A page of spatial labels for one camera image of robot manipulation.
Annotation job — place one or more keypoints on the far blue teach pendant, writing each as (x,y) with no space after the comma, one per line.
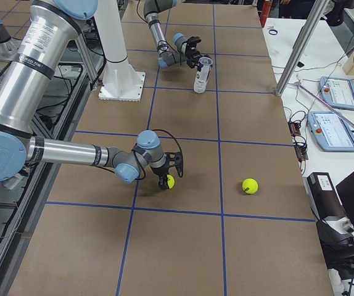
(337,92)

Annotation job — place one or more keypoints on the black box with label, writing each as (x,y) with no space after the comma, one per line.
(325,200)

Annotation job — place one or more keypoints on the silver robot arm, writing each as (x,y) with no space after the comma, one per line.
(53,25)
(167,56)

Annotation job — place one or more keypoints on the blue teach pendant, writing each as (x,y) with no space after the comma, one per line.
(330,132)
(337,92)

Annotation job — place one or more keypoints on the Wilson tennis ball can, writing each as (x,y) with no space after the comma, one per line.
(204,67)

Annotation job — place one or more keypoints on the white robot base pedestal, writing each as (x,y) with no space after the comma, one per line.
(120,81)

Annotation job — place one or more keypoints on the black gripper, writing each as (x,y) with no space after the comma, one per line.
(190,52)
(159,171)

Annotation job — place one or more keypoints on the near blue teach pendant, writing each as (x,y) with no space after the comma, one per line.
(330,132)

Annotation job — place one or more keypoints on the aluminium frame post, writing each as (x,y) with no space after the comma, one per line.
(300,44)

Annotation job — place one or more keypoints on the yellow tennis ball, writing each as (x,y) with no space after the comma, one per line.
(250,186)
(170,181)

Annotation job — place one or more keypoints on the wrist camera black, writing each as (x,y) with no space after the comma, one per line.
(175,160)
(192,42)

